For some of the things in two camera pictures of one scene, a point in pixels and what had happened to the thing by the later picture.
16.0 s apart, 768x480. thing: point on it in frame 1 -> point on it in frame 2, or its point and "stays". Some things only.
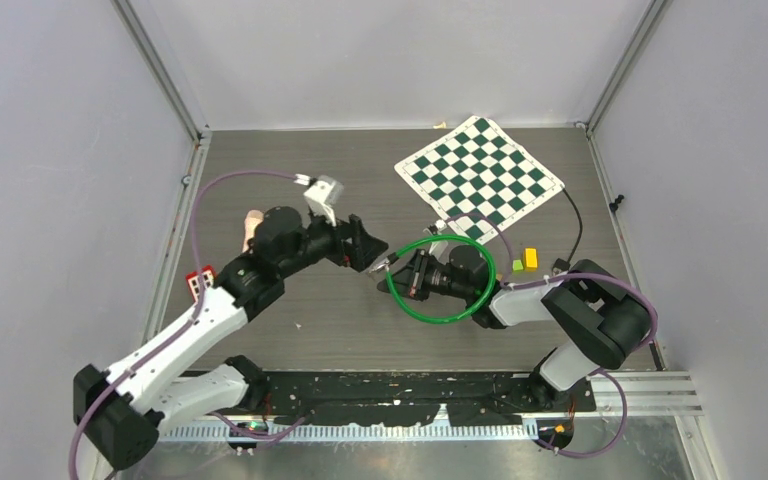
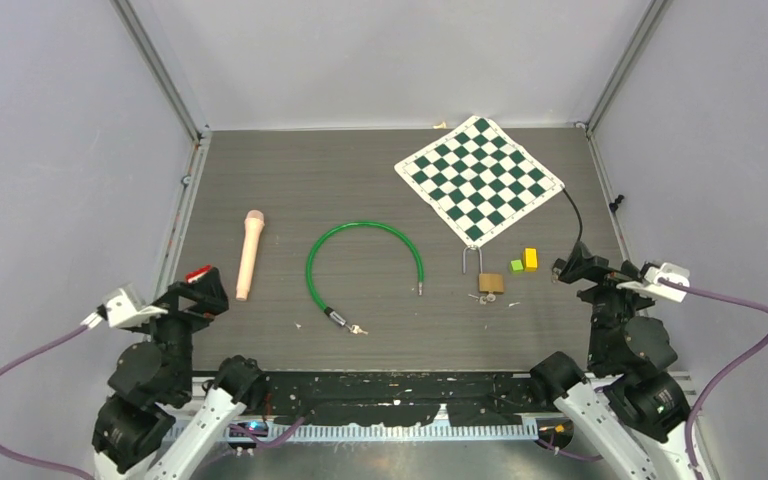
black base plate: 397,398 stays
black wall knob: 614,205 stays
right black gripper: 411,280 -> 609,276
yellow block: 531,258 stays
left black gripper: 362,250 -> 210,294
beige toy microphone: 253,218 stays
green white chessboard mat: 474,168 stays
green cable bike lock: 396,255 -> 328,312
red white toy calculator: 208,277 stays
